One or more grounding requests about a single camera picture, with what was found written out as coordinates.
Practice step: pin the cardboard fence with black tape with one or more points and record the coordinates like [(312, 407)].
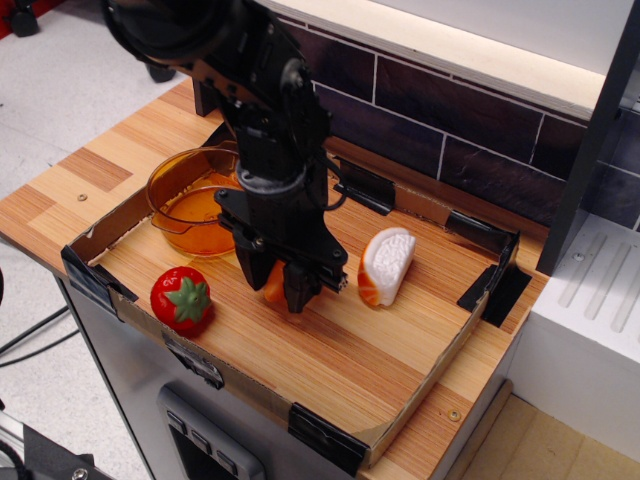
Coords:
[(340, 390)]

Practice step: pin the orange toy carrot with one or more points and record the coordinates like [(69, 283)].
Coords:
[(273, 290)]

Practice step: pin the black equipment at lower left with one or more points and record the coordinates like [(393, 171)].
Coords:
[(28, 454)]

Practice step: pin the black office chair wheel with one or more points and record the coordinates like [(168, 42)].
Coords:
[(159, 73)]

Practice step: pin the white toy sink drainboard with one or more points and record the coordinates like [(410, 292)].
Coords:
[(578, 356)]

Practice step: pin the grey control panel with buttons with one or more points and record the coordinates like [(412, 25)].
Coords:
[(204, 450)]

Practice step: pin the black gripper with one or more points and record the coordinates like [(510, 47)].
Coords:
[(285, 222)]

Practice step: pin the orange transparent plastic pot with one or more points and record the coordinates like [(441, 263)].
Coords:
[(181, 194)]

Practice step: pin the white orange toy sushi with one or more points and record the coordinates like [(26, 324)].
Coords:
[(384, 264)]

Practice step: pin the dark grey shelf post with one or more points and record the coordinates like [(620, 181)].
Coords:
[(619, 94)]

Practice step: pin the red toy strawberry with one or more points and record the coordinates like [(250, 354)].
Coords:
[(180, 298)]

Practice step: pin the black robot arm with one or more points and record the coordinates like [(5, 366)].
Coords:
[(262, 85)]

